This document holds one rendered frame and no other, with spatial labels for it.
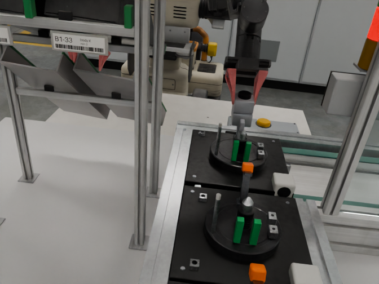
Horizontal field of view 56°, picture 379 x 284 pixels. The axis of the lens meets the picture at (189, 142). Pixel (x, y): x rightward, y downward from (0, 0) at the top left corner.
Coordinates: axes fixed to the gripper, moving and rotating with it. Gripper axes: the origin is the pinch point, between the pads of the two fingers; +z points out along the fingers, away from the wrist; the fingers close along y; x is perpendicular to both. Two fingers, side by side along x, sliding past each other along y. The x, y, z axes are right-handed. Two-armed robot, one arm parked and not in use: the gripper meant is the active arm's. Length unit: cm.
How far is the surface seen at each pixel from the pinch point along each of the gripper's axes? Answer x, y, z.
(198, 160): 5.4, -9.2, 14.0
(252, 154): 6.2, 3.9, 11.3
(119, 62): 310, -108, -101
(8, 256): -9, -45, 37
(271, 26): 269, 52, -138
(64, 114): 41, -57, 1
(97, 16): -26.0, -27.0, -6.1
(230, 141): 10.0, -1.3, 8.4
